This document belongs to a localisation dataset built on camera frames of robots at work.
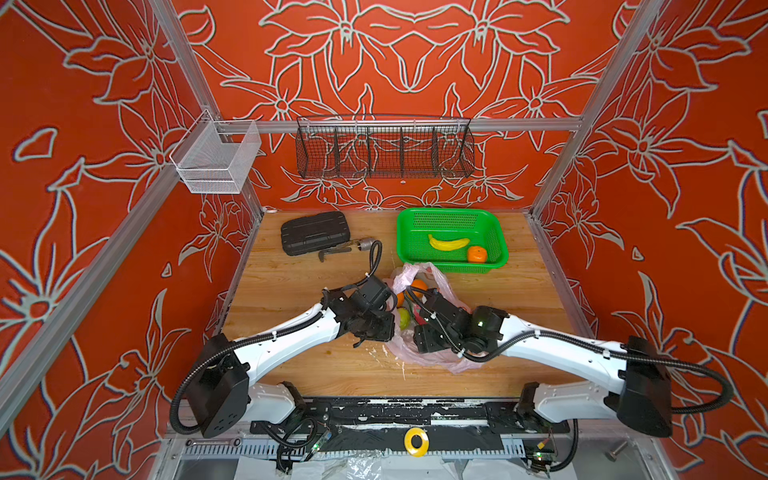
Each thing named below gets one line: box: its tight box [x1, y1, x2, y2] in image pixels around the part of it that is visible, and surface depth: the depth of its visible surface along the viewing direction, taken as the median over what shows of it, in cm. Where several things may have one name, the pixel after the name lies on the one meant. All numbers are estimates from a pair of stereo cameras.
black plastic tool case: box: [280, 211, 350, 256], surface depth 107 cm
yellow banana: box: [428, 234, 470, 251], surface depth 109 cm
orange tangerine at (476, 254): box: [467, 246, 487, 264], surface depth 102 cm
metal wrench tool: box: [318, 238, 375, 263], surface depth 109 cm
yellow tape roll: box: [404, 427, 430, 458], surface depth 70 cm
